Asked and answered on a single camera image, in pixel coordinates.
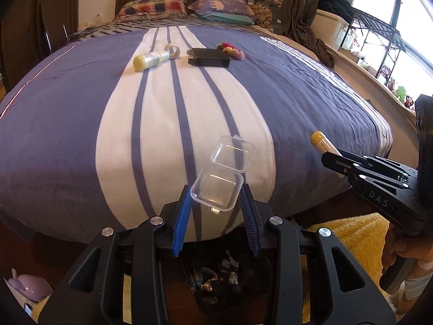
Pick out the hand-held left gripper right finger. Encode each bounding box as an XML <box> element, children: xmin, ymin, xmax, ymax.
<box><xmin>240</xmin><ymin>183</ymin><xmax>397</xmax><ymax>325</ymax></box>

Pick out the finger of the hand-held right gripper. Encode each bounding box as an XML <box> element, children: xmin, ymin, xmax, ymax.
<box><xmin>321</xmin><ymin>149</ymin><xmax>419</xmax><ymax>184</ymax></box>

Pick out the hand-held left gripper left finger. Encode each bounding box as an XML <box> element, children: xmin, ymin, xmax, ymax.
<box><xmin>37</xmin><ymin>184</ymin><xmax>193</xmax><ymax>325</ymax></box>

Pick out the small bottle with yellow cap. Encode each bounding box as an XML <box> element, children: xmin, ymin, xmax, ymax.
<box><xmin>310</xmin><ymin>131</ymin><xmax>345</xmax><ymax>178</ymax></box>

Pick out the clear plastic box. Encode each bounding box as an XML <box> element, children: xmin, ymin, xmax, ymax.
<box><xmin>190</xmin><ymin>135</ymin><xmax>255</xmax><ymax>215</ymax></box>

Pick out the black trash bin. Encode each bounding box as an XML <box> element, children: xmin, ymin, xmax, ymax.
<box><xmin>162</xmin><ymin>242</ymin><xmax>281</xmax><ymax>325</ymax></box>

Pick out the person's right forearm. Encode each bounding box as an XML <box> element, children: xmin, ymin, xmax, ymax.
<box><xmin>397</xmin><ymin>256</ymin><xmax>433</xmax><ymax>315</ymax></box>

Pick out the person's right hand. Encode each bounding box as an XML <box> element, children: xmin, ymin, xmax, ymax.
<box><xmin>382</xmin><ymin>225</ymin><xmax>433</xmax><ymax>278</ymax></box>

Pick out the yellow fluffy rug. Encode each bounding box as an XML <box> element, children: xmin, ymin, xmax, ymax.
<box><xmin>30</xmin><ymin>213</ymin><xmax>400</xmax><ymax>325</ymax></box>

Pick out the black metal rack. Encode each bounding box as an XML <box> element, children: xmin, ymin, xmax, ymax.
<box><xmin>348</xmin><ymin>7</ymin><xmax>421</xmax><ymax>86</ymax></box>

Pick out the white storage box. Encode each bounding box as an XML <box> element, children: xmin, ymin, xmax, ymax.
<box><xmin>316</xmin><ymin>9</ymin><xmax>350</xmax><ymax>50</ymax></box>

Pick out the light purple plastic object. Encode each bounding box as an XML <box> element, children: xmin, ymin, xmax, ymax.
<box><xmin>6</xmin><ymin>268</ymin><xmax>54</xmax><ymax>303</ymax></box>

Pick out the white bottle with yellow cap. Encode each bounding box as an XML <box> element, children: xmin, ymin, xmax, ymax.
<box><xmin>133</xmin><ymin>51</ymin><xmax>170</xmax><ymax>73</ymax></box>

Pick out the brown curtain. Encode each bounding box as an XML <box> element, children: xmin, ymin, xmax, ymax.
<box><xmin>254</xmin><ymin>0</ymin><xmax>334</xmax><ymax>69</ymax></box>

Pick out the black jacket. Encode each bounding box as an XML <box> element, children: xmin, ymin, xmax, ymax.
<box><xmin>320</xmin><ymin>0</ymin><xmax>354</xmax><ymax>16</ymax></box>

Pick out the black flat box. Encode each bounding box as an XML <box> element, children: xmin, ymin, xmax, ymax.
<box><xmin>187</xmin><ymin>48</ymin><xmax>231</xmax><ymax>69</ymax></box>

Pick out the tape roll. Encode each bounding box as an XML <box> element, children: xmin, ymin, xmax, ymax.
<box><xmin>164</xmin><ymin>43</ymin><xmax>182</xmax><ymax>59</ymax></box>

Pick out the red knitted toy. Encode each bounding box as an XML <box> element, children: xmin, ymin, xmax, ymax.
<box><xmin>216</xmin><ymin>41</ymin><xmax>245</xmax><ymax>60</ymax></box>

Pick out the brown patterned cushion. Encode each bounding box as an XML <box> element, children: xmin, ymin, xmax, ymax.
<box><xmin>250</xmin><ymin>0</ymin><xmax>283</xmax><ymax>33</ymax></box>

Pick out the teal pillow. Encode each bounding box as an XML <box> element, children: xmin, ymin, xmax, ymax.
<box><xmin>196</xmin><ymin>13</ymin><xmax>255</xmax><ymax>26</ymax></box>

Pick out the zebra striped duvet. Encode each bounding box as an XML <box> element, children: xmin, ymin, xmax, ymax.
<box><xmin>69</xmin><ymin>15</ymin><xmax>271</xmax><ymax>42</ymax></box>

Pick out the purple elephant print pillow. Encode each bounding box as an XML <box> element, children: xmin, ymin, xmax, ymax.
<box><xmin>187</xmin><ymin>0</ymin><xmax>256</xmax><ymax>17</ymax></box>

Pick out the plaid pillow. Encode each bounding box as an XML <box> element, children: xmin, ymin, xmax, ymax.
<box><xmin>113</xmin><ymin>0</ymin><xmax>188</xmax><ymax>23</ymax></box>

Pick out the dark chair with metal legs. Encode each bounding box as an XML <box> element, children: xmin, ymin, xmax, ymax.
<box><xmin>40</xmin><ymin>3</ymin><xmax>74</xmax><ymax>53</ymax></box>

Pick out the dark wooden wardrobe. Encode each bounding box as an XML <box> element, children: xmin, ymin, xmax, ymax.
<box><xmin>0</xmin><ymin>0</ymin><xmax>82</xmax><ymax>86</ymax></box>

